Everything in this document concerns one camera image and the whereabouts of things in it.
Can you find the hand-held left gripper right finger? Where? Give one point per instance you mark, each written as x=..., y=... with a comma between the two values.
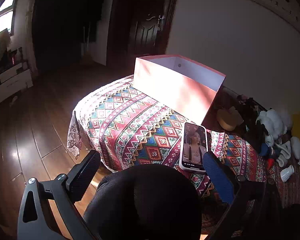
x=217, y=177

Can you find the white low cabinet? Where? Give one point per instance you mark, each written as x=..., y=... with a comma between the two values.
x=7, y=82

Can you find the pink cardboard box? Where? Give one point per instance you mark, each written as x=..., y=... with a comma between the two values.
x=180, y=92

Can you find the dark cloth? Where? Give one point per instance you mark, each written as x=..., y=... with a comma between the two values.
x=140, y=200

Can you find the white plush toy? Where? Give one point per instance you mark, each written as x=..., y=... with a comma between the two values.
x=272, y=122

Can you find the white ribbed cup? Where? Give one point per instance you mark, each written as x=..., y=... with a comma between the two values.
x=287, y=173

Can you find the tan round object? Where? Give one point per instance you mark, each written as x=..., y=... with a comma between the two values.
x=228, y=118

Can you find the white fabric glove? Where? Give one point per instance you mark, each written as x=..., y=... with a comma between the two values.
x=284, y=152
x=298, y=150

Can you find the smartphone in white case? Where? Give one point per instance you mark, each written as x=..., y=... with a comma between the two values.
x=192, y=145

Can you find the patterned red tablecloth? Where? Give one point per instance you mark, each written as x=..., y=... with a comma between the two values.
x=140, y=130

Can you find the dark red wooden door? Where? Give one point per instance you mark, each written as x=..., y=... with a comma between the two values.
x=147, y=22

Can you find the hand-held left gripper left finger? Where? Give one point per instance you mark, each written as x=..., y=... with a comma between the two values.
x=86, y=170

